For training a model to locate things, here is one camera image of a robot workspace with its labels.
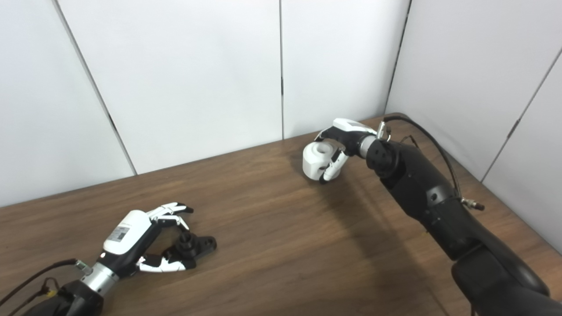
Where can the round white piece with holes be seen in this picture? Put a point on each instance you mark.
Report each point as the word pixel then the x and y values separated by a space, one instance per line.
pixel 314 160

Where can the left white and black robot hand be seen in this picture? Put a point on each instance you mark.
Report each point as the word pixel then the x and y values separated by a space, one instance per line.
pixel 127 232

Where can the black holder part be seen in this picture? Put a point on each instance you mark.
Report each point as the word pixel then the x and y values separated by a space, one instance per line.
pixel 199 245

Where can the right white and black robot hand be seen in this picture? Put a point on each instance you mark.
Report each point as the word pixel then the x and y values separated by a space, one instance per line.
pixel 351 131

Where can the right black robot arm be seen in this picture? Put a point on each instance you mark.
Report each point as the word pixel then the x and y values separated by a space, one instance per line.
pixel 439 206

